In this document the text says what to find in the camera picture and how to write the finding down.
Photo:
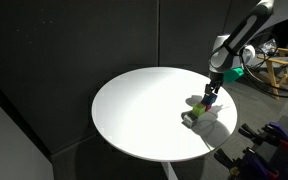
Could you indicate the lime green block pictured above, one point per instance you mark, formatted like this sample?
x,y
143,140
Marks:
x,y
199,109

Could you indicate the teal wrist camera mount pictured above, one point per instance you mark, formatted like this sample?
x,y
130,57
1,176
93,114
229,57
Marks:
x,y
233,75

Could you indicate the white table pedestal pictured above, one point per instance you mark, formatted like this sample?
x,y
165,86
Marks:
x,y
169,170

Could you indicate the wooden folding stand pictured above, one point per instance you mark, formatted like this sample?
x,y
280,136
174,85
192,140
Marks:
x,y
270,71

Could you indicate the purple spring clamp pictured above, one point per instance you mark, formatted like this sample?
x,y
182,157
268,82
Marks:
x,y
277,133
250,165

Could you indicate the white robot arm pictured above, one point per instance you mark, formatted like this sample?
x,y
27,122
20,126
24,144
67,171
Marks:
x,y
224,56

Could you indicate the grey block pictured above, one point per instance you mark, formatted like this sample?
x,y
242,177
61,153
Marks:
x,y
191,120

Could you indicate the pink block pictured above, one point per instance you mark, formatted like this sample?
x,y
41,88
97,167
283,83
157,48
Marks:
x,y
208,107

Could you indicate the clear crumpled plastic bag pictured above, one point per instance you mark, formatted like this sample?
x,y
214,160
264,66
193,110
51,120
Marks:
x,y
269,46

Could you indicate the blue block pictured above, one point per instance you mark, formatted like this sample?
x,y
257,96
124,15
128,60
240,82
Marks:
x,y
209,99

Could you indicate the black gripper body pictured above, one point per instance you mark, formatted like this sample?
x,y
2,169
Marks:
x,y
216,79

